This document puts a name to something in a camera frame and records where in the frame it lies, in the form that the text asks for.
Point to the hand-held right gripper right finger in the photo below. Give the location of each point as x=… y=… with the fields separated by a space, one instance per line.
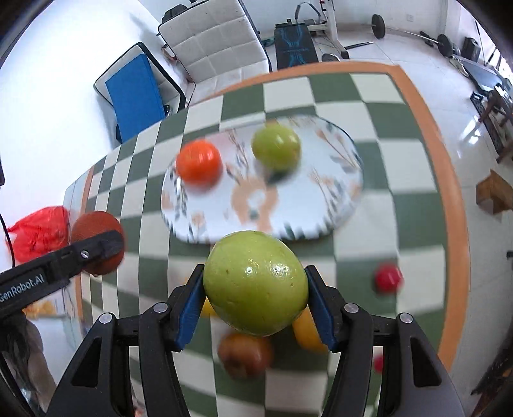
x=322 y=316

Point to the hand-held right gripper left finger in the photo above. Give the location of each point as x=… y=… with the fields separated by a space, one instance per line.
x=188 y=312

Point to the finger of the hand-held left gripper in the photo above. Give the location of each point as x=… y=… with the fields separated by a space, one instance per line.
x=96 y=246

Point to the yellow orange citrus fruit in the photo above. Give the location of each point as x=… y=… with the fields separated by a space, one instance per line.
x=306 y=331

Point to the reddish brown round fruit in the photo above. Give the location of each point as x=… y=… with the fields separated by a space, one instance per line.
x=96 y=224

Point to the dark red pomegranate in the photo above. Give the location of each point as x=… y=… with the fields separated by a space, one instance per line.
x=244 y=355

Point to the green apple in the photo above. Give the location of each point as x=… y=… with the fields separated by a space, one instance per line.
x=276 y=146
x=256 y=282

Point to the small red cherry tomato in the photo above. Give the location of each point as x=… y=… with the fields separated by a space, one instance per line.
x=388 y=277

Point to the white floral oval plate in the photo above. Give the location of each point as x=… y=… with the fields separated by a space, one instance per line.
x=288 y=208

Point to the orange tangerine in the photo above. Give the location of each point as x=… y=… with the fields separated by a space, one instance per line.
x=198 y=162

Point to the red plastic bag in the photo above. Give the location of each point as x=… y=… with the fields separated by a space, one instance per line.
x=38 y=234

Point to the green white checkered tablecloth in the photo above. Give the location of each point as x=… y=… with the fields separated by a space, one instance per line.
x=400 y=200

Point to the blue board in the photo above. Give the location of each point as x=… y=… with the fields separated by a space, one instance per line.
x=134 y=96

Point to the black framed chair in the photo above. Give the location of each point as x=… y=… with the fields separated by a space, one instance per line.
x=164 y=78

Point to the small wooden stool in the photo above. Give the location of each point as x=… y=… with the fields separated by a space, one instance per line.
x=495 y=194

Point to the white padded chair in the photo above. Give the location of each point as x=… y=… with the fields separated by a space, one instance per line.
x=216 y=44

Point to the dark wooden chair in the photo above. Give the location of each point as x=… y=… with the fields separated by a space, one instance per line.
x=499 y=116

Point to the black blue weight bench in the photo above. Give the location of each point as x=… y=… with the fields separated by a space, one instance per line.
x=295 y=44

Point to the black treadmill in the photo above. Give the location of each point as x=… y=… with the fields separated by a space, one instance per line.
x=481 y=72

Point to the white barbell rack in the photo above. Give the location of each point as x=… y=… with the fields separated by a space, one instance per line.
x=330 y=24

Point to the short barbell with black plates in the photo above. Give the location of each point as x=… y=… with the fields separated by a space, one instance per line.
x=444 y=44

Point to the black speaker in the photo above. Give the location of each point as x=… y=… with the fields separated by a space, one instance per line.
x=471 y=48

